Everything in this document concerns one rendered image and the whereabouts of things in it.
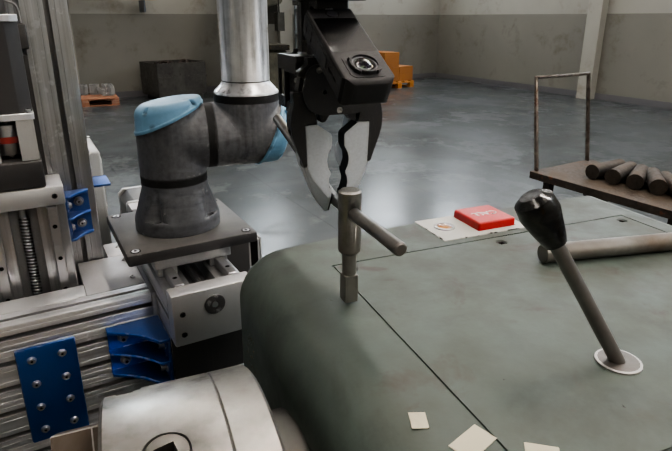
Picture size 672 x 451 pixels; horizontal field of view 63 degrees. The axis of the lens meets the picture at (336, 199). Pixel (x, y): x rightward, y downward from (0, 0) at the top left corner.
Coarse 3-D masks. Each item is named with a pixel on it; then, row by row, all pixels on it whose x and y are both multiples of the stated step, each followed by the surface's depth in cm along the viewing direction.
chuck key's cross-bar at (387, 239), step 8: (280, 120) 69; (280, 128) 68; (288, 136) 66; (336, 200) 53; (352, 216) 50; (360, 216) 49; (360, 224) 48; (368, 224) 47; (376, 224) 47; (368, 232) 47; (376, 232) 46; (384, 232) 45; (384, 240) 44; (392, 240) 44; (400, 240) 43; (392, 248) 43; (400, 248) 43
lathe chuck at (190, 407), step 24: (168, 384) 47; (192, 384) 46; (120, 408) 43; (144, 408) 43; (168, 408) 43; (192, 408) 42; (216, 408) 42; (120, 432) 40; (144, 432) 40; (168, 432) 40; (192, 432) 40; (216, 432) 40
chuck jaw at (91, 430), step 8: (96, 424) 47; (64, 432) 46; (72, 432) 45; (80, 432) 45; (88, 432) 45; (96, 432) 45; (56, 440) 44; (64, 440) 45; (72, 440) 45; (80, 440) 45; (88, 440) 45; (96, 440) 45; (56, 448) 44; (64, 448) 44; (72, 448) 45; (80, 448) 45; (88, 448) 45; (96, 448) 45
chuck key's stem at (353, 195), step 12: (348, 192) 50; (360, 192) 51; (348, 204) 50; (360, 204) 51; (348, 228) 51; (360, 228) 52; (348, 240) 52; (360, 240) 52; (348, 252) 52; (348, 264) 53; (348, 276) 53; (348, 288) 54; (348, 300) 54
